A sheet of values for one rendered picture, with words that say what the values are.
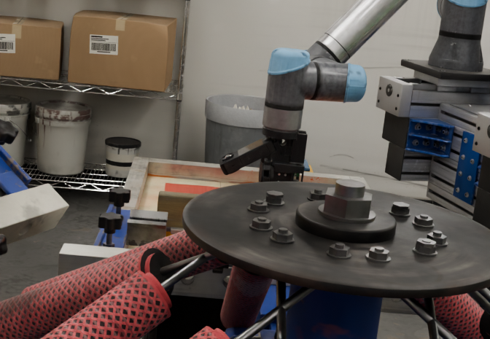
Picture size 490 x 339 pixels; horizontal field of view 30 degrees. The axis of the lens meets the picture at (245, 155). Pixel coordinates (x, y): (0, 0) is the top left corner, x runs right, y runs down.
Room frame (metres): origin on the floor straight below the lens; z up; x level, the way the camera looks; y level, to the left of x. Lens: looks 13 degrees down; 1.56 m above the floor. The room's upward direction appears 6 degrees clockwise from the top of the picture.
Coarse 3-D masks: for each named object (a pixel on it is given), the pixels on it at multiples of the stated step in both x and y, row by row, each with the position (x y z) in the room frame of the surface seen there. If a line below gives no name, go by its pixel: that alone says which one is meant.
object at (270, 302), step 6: (270, 288) 1.31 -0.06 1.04; (288, 288) 1.31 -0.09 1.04; (270, 294) 1.28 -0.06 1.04; (288, 294) 1.29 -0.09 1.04; (264, 300) 1.25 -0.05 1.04; (270, 300) 1.26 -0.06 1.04; (264, 306) 1.23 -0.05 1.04; (270, 306) 1.24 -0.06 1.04; (264, 312) 1.21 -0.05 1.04; (258, 318) 1.22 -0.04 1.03
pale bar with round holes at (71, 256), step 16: (64, 256) 1.36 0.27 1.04; (80, 256) 1.36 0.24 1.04; (96, 256) 1.37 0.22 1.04; (64, 272) 1.36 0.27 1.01; (208, 272) 1.37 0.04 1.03; (224, 272) 1.38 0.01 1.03; (176, 288) 1.37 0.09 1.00; (192, 288) 1.37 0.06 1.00; (208, 288) 1.38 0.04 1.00; (224, 288) 1.38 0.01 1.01; (384, 304) 1.39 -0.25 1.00; (400, 304) 1.39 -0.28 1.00
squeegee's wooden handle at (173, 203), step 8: (160, 192) 1.72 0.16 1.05; (168, 192) 1.72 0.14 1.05; (176, 192) 1.73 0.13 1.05; (160, 200) 1.71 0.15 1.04; (168, 200) 1.71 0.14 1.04; (176, 200) 1.71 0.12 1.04; (184, 200) 1.71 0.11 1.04; (160, 208) 1.71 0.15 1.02; (168, 208) 1.71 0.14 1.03; (176, 208) 1.71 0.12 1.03; (168, 216) 1.71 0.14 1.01; (176, 216) 1.71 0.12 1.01; (168, 224) 1.71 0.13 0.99; (176, 224) 1.71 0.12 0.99
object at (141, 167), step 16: (144, 160) 2.20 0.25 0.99; (160, 160) 2.21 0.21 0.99; (176, 160) 2.23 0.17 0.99; (128, 176) 2.03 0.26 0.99; (144, 176) 2.07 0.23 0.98; (160, 176) 2.20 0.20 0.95; (176, 176) 2.20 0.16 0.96; (192, 176) 2.20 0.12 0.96; (208, 176) 2.20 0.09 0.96; (224, 176) 2.21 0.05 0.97; (240, 176) 2.21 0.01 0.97; (256, 176) 2.21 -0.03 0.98; (304, 176) 2.22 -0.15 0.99; (320, 176) 2.22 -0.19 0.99; (336, 176) 2.24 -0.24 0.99; (352, 176) 2.25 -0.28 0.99; (128, 208) 1.80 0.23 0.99
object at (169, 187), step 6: (168, 186) 2.12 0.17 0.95; (174, 186) 2.13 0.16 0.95; (180, 186) 2.13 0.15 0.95; (186, 186) 2.14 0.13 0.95; (192, 186) 2.14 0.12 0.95; (198, 186) 2.15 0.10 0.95; (204, 186) 2.15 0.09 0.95; (186, 192) 2.08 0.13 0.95; (192, 192) 2.09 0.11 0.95; (198, 192) 2.09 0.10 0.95
